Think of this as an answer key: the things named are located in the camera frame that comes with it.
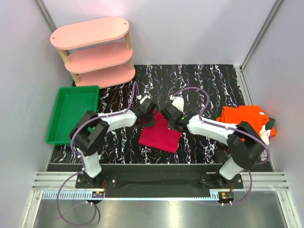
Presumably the red t-shirt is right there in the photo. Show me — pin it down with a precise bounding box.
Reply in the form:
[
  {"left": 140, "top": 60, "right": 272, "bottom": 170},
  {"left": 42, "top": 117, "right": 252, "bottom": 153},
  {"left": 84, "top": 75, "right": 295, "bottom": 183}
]
[{"left": 139, "top": 113, "right": 182, "bottom": 153}]

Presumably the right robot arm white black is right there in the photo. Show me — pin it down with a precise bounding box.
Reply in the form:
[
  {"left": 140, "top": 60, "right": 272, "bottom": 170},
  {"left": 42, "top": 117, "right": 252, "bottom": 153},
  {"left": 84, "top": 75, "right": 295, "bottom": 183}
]
[{"left": 161, "top": 104, "right": 266, "bottom": 188}]

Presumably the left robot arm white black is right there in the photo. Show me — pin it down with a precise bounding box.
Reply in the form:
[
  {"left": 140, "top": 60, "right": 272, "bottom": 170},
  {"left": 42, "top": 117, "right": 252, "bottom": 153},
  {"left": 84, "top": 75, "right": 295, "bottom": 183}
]
[{"left": 69, "top": 97, "right": 159, "bottom": 188}]

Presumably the dark green t-shirt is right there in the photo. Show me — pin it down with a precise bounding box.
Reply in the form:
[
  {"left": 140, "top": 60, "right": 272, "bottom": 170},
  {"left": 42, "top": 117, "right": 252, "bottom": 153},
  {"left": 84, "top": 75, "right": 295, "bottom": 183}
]
[{"left": 213, "top": 111, "right": 275, "bottom": 130}]

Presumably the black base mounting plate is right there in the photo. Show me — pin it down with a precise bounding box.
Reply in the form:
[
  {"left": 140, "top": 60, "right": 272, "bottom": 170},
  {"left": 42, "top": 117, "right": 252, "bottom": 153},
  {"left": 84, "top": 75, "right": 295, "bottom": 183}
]
[{"left": 76, "top": 164, "right": 244, "bottom": 200}]

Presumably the pink three-tier shelf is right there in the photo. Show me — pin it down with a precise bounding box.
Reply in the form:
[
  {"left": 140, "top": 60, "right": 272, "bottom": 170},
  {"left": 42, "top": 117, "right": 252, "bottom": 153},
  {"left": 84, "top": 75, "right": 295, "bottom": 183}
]
[{"left": 50, "top": 17, "right": 135, "bottom": 88}]

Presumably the orange t-shirt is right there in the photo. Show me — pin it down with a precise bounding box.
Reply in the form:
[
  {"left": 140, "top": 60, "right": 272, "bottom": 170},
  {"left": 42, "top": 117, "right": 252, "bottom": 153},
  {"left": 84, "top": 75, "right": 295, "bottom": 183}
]
[{"left": 216, "top": 105, "right": 276, "bottom": 137}]

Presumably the green plastic tray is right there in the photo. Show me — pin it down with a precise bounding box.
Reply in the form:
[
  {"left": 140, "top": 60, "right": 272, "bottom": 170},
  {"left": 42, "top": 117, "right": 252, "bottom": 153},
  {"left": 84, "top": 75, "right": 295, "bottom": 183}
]
[{"left": 46, "top": 85, "right": 99, "bottom": 145}]

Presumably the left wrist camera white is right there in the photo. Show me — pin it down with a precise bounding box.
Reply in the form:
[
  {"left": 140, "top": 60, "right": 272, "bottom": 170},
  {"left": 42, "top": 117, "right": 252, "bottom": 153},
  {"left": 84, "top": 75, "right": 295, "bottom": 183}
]
[{"left": 136, "top": 95, "right": 151, "bottom": 104}]

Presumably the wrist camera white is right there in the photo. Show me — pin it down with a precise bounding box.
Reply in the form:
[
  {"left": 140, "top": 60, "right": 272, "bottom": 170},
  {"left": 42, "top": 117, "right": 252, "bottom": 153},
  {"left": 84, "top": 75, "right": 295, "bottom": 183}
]
[
  {"left": 170, "top": 95, "right": 184, "bottom": 112},
  {"left": 136, "top": 95, "right": 151, "bottom": 104}
]

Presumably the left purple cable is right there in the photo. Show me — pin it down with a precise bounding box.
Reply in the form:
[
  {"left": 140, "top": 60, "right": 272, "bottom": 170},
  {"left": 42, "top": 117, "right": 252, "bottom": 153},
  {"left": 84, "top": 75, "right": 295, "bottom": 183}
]
[{"left": 56, "top": 82, "right": 143, "bottom": 226}]

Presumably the purple cable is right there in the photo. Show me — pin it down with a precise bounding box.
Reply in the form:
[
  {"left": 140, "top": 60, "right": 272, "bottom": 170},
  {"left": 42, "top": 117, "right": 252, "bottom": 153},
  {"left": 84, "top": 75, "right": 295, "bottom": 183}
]
[
  {"left": 56, "top": 82, "right": 143, "bottom": 226},
  {"left": 171, "top": 87, "right": 270, "bottom": 205}
]

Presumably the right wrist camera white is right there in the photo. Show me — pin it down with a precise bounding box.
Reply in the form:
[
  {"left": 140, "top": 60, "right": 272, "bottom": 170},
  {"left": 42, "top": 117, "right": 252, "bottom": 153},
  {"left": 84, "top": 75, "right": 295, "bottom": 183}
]
[{"left": 170, "top": 95, "right": 184, "bottom": 112}]

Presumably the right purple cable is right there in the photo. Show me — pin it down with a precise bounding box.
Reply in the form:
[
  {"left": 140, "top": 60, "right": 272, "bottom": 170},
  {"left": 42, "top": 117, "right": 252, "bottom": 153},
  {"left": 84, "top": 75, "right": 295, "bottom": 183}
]
[{"left": 171, "top": 87, "right": 270, "bottom": 205}]

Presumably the white slotted cable duct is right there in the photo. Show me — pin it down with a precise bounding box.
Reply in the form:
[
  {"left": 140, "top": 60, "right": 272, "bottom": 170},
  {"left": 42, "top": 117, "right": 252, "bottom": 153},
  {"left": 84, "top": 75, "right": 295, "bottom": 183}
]
[{"left": 42, "top": 190, "right": 105, "bottom": 200}]

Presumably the aluminium frame rail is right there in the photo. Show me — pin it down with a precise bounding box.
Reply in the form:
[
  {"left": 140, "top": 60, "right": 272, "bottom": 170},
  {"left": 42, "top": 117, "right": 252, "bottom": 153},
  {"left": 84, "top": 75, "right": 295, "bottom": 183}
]
[{"left": 234, "top": 65, "right": 289, "bottom": 191}]

